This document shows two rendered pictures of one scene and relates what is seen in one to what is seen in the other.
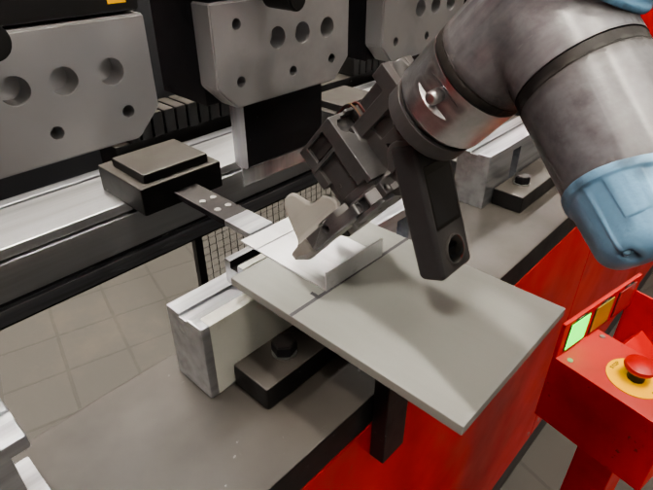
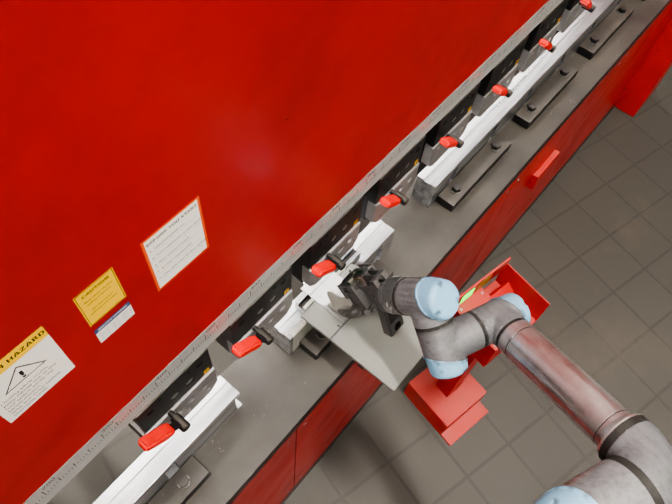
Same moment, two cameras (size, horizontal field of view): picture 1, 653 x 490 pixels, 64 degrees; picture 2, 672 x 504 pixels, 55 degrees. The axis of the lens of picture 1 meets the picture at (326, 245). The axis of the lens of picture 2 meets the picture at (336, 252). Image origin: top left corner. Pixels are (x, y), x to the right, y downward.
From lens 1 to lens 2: 1.03 m
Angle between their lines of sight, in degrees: 28
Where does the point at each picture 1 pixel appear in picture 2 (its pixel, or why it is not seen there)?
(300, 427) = (330, 368)
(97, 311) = not seen: hidden behind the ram
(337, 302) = (349, 330)
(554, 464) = not seen: hidden behind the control
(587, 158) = (427, 355)
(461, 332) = (398, 347)
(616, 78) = (436, 340)
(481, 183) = (429, 196)
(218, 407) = (293, 359)
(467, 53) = (401, 308)
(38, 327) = not seen: hidden behind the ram
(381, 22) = (373, 216)
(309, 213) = (338, 301)
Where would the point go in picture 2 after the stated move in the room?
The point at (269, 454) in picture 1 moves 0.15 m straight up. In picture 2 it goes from (319, 381) to (322, 358)
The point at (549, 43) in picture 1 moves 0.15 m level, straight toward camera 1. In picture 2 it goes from (421, 325) to (398, 401)
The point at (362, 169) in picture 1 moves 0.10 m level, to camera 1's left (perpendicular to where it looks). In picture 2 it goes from (363, 305) to (314, 306)
